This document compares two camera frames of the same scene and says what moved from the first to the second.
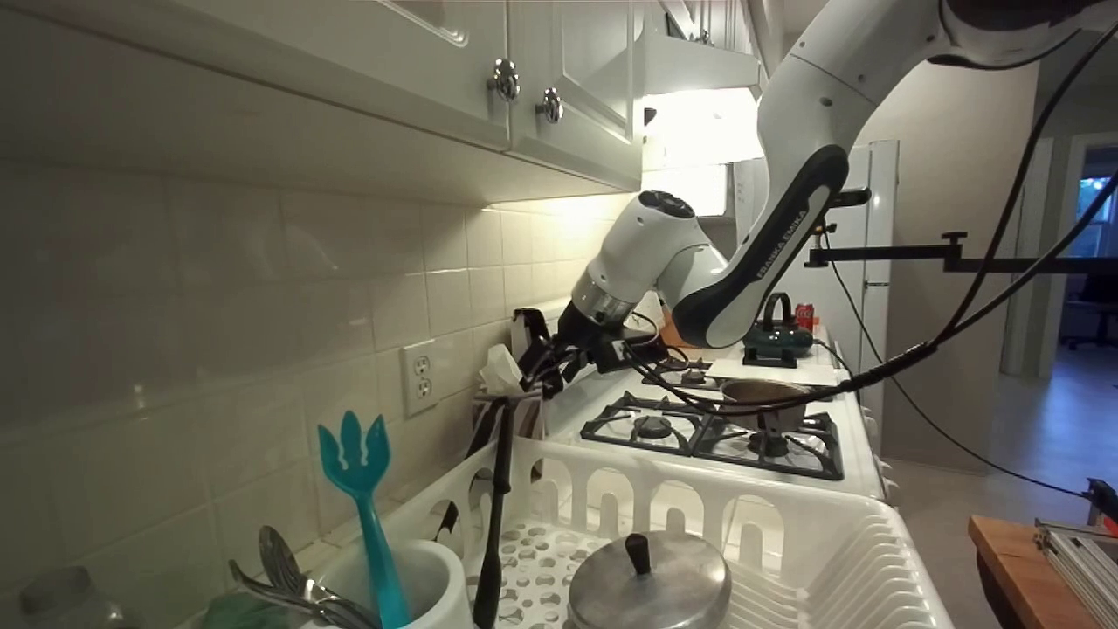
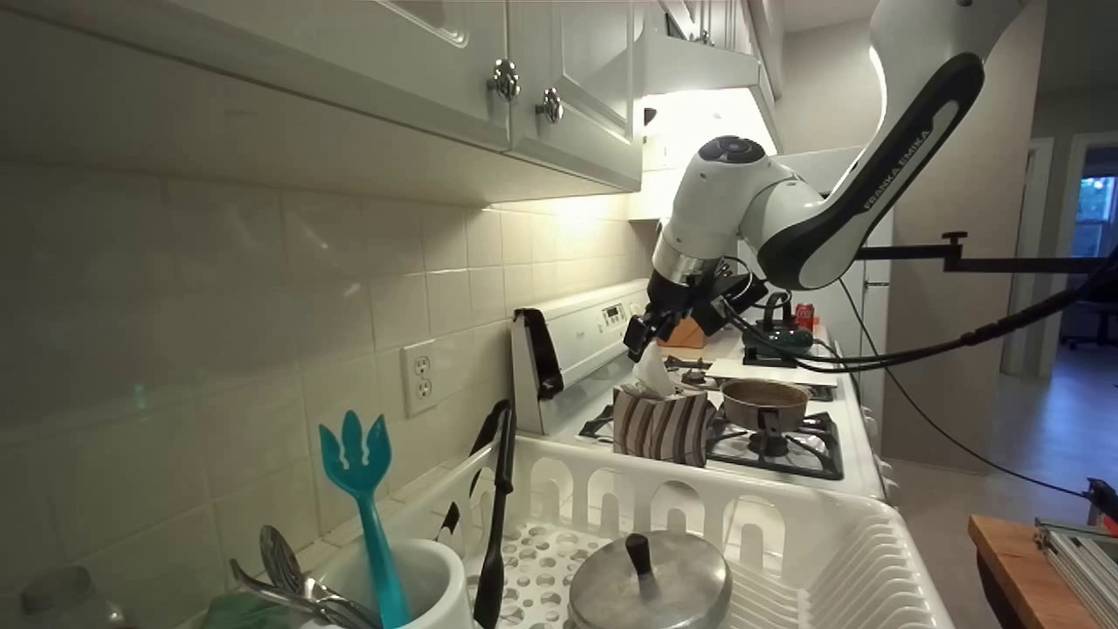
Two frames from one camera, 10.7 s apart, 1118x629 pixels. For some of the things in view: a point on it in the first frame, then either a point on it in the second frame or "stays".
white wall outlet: (421, 378) stays
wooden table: (1028, 575) stays
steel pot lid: (652, 581) stays
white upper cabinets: (467, 92) stays
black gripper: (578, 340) -> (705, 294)
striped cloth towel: (502, 420) -> (663, 428)
